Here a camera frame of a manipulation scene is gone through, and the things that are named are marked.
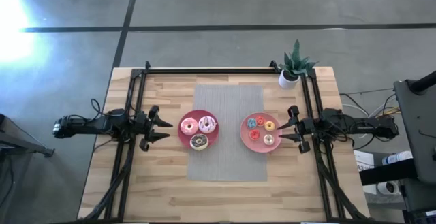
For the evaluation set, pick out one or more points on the large pink sprinkled donut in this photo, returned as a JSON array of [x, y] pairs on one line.
[[184, 126]]

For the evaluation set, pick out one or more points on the white bottle blue label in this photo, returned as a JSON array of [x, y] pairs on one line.
[[396, 157]]

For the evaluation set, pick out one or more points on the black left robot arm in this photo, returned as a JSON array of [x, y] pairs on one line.
[[88, 125]]

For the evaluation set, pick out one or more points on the small yellow iced donut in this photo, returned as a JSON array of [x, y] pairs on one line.
[[266, 126]]

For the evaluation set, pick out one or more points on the grey woven placemat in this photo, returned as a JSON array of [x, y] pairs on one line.
[[228, 101]]

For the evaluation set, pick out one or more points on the white paper sheet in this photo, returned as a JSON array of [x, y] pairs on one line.
[[362, 159]]

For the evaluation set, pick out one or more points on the small white iced donut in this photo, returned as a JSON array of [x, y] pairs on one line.
[[265, 139]]

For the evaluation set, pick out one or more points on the large chocolate iced donut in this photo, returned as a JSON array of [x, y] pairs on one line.
[[193, 142]]

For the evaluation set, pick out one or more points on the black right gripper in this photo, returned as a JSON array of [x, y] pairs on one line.
[[304, 127]]

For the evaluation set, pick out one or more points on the black shelf bar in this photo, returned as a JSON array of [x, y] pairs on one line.
[[388, 175]]

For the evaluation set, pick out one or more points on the black stand leg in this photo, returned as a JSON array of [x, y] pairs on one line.
[[20, 142]]

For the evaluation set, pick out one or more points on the black pole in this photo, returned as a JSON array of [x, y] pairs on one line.
[[424, 82]]

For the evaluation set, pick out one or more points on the dark red plate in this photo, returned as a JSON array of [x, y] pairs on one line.
[[197, 113]]

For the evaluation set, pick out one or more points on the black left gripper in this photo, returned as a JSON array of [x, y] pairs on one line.
[[146, 125]]

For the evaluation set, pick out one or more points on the white tape roll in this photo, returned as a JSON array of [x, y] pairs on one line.
[[383, 187]]

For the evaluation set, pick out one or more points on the light pink plate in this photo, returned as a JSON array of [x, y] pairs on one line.
[[259, 146]]

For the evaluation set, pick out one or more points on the dark grey side cart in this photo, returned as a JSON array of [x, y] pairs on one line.
[[419, 125]]

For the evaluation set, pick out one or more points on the large pink striped donut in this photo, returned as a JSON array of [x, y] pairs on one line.
[[213, 124]]

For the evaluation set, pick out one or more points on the small blue iced donut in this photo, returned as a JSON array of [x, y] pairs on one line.
[[249, 123]]

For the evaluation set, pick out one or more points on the black aluminium table frame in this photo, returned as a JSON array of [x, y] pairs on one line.
[[204, 71]]

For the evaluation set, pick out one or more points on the green plant in white pot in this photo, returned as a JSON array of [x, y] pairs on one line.
[[289, 81]]

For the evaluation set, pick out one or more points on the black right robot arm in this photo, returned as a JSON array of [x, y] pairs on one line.
[[361, 125]]

